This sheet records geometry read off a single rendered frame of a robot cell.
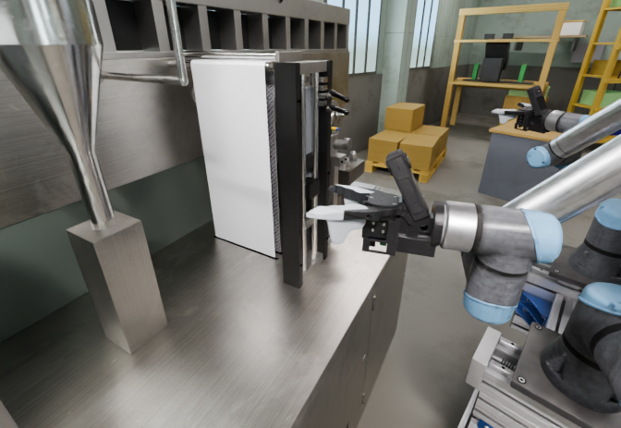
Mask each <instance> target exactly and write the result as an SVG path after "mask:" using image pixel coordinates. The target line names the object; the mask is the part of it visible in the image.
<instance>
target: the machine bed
mask: <svg viewBox="0 0 621 428"><path fill-rule="evenodd" d="M279 220H280V239H281V252H278V251H276V252H275V257H276V258H279V259H278V260H275V259H272V258H269V257H267V256H264V255H261V254H259V253H257V252H254V251H250V250H247V249H244V248H241V247H239V246H237V245H234V244H231V243H229V242H226V241H223V240H220V239H219V238H214V237H213V236H215V229H214V222H213V220H211V221H210V222H208V223H206V224H204V225H203V226H200V227H199V228H197V229H195V230H193V231H192V232H190V233H188V234H187V235H186V236H184V237H182V238H180V239H178V240H176V241H175V242H173V243H171V244H170V245H168V246H166V247H164V248H163V249H161V250H159V251H157V252H156V253H154V254H153V255H151V259H152V266H153V270H154V273H155V276H156V280H157V284H158V288H159V291H160V295H161V299H162V303H163V306H164V312H165V316H166V320H167V323H168V325H167V326H166V327H165V328H164V329H162V330H161V331H160V332H159V333H158V334H156V335H155V336H154V337H152V338H151V339H150V340H149V341H147V342H146V343H145V344H144V345H143V346H141V347H140V348H139V349H137V350H136V351H135V352H134V353H132V354H129V353H128V352H126V351H125V350H123V349H122V348H121V347H119V346H118V345H117V344H115V343H114V342H113V341H111V340H110V339H108V338H107V337H106V336H105V334H104V331H103V328H102V325H101V323H100V320H99V317H98V315H97V312H96V310H95V308H94V305H93V302H92V300H91V295H90V293H89V292H87V293H85V294H84V295H82V296H80V297H78V298H77V299H75V300H73V301H71V302H70V303H68V304H67V305H65V306H63V307H61V308H60V309H58V310H56V311H55V312H52V313H50V314H49V315H47V316H45V317H44V318H42V319H41V320H39V321H38V322H36V323H34V324H32V325H30V326H28V327H27V328H25V329H23V330H21V331H20V332H18V333H16V334H15V335H13V336H11V337H10V338H8V339H6V340H4V341H3V342H1V343H0V399H1V401H2V402H3V404H4V405H5V407H6V409H7V410H8V412H9V414H10V415H11V417H12V418H13V420H14V421H15V423H16V424H17V426H18V428H299V426H300V425H301V423H302V421H303V420H304V418H305V416H306V414H307V412H308V411H309V409H310V407H311V404H312V403H313V401H314V399H315V398H316V396H317V395H318V393H319V391H320V389H321V387H322V386H323V383H324V381H325V379H326V378H327V376H328V374H329V372H330V371H331V370H332V368H333V366H334V364H335V362H336V360H337V358H338V356H339V354H340V353H341V351H342V349H343V347H344V346H345V344H346V343H347V340H348V338H349V337H350V335H351V333H352V331H353V329H354V328H355V326H356V324H357V322H358V320H359V318H360V316H361V315H362V313H363V312H364V310H365V308H366V306H367V304H368V303H369V301H370V299H371V296H372V295H373V293H374V291H375V289H376V288H377V287H378V285H379V283H380V281H381V279H382V278H383V276H384V273H385V271H386V270H387V268H388V266H389V264H390V262H391V261H392V260H393V258H394V256H391V255H385V254H380V253H374V252H368V251H363V250H362V243H363V238H362V237H361V236H362V228H360V229H353V230H351V231H350V232H349V233H348V234H347V237H346V239H345V241H344V242H343V243H341V244H334V243H333V242H332V241H331V242H330V243H329V244H328V247H327V258H326V259H325V260H322V261H321V262H320V263H319V264H318V265H317V267H316V268H315V269H314V270H313V271H312V272H311V273H310V275H309V276H308V277H307V278H306V279H305V280H304V281H303V286H302V287H301V288H296V287H292V286H290V285H288V284H286V283H284V275H283V254H282V234H281V213H280V208H279Z"/></svg>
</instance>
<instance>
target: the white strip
mask: <svg viewBox="0 0 621 428"><path fill-rule="evenodd" d="M185 66H186V68H191V72H192V78H193V85H194V91H195V97H196V104H197V110H198V117H199V122H200V129H201V141H202V148H203V153H204V160H205V166H206V173H207V179H208V185H209V191H210V198H211V205H212V211H213V222H214V229H215V236H213V237H214V238H219V239H220V240H223V241H226V242H229V243H231V244H234V245H237V246H239V247H241V248H244V249H247V250H250V251H254V252H257V253H259V254H261V255H264V256H267V257H269V258H272V259H275V260H278V259H279V258H276V257H275V250H274V219H273V202H272V186H271V169H270V153H269V137H268V120H267V103H266V88H265V71H269V72H271V71H273V69H274V65H273V63H272V62H270V61H234V60H199V59H197V60H185Z"/></svg>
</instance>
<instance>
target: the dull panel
mask: <svg viewBox="0 0 621 428"><path fill-rule="evenodd" d="M108 194H109V198H110V201H111V204H112V207H113V210H115V211H118V212H120V213H122V214H126V215H129V216H131V217H134V218H136V219H139V220H140V221H141V222H142V226H143V230H144V234H145V238H146V241H147V244H148V248H149V252H150V255H153V254H154V253H156V252H157V251H159V250H161V249H163V248H164V247H166V246H168V245H170V244H171V243H173V242H175V241H176V240H178V239H180V238H182V237H184V236H186V235H187V234H188V233H190V232H192V231H193V230H195V229H197V228H199V227H200V226H203V225H204V224H206V223H208V222H210V221H211V220H213V211H212V205H211V198H210V191H209V185H208V179H207V173H206V166H205V160H204V156H203V157H200V158H197V159H194V160H191V161H189V162H186V163H184V164H181V165H177V166H174V167H171V168H168V169H166V170H164V171H161V172H158V173H155V174H152V175H150V176H147V177H143V178H140V179H138V180H135V181H132V182H129V183H127V184H125V185H122V186H119V187H116V188H113V189H111V190H108ZM88 220H89V218H88V216H87V213H86V210H85V207H84V204H83V201H82V200H80V201H77V202H73V203H71V204H68V205H65V206H62V207H60V208H57V209H54V210H52V211H49V212H47V213H44V214H39V215H36V216H34V217H32V218H29V219H26V220H23V221H21V222H18V223H16V224H13V225H10V226H6V227H3V228H0V343H1V342H3V341H4V340H6V339H8V338H10V337H11V336H13V335H15V334H16V333H18V332H20V331H21V330H23V329H25V328H27V327H28V326H30V325H32V324H34V323H36V322H38V321H39V320H41V319H42V318H44V317H45V316H47V315H49V314H50V313H52V312H55V311H56V310H58V309H60V308H61V307H63V306H65V305H67V304H68V303H70V302H71V301H73V300H75V299H77V298H78V297H80V296H82V295H84V294H85V293H87V292H89V290H88V288H87V286H86V283H85V280H84V278H83V275H82V272H81V271H80V268H79V264H78V261H77V259H76V256H75V253H74V251H73V249H72V246H71V244H70V241H69V238H68V236H67V232H66V230H67V229H68V228H71V227H73V226H76V225H79V224H81V223H83V222H86V221H88Z"/></svg>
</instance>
